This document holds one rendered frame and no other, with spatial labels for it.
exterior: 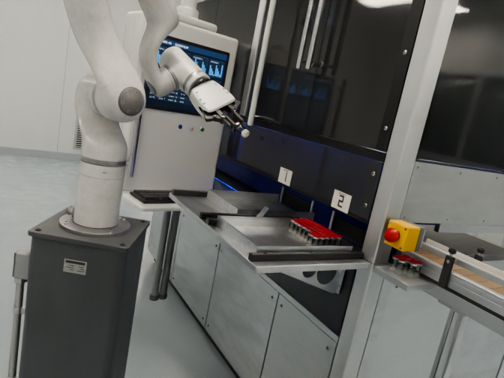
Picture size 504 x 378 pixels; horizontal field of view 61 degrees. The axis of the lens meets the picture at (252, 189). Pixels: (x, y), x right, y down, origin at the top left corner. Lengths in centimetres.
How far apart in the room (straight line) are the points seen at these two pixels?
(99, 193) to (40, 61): 527
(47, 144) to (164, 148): 463
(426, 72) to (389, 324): 80
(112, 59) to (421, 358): 142
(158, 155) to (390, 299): 113
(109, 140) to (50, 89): 526
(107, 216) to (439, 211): 101
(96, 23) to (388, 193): 90
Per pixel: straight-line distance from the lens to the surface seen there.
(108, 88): 112
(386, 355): 161
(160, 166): 198
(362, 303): 139
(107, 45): 115
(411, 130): 130
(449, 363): 143
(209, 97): 123
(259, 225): 144
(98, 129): 123
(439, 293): 135
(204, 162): 209
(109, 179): 120
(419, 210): 142
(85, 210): 123
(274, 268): 114
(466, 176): 155
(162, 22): 125
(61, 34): 644
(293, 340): 169
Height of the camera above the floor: 128
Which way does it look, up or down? 11 degrees down
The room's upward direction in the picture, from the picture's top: 11 degrees clockwise
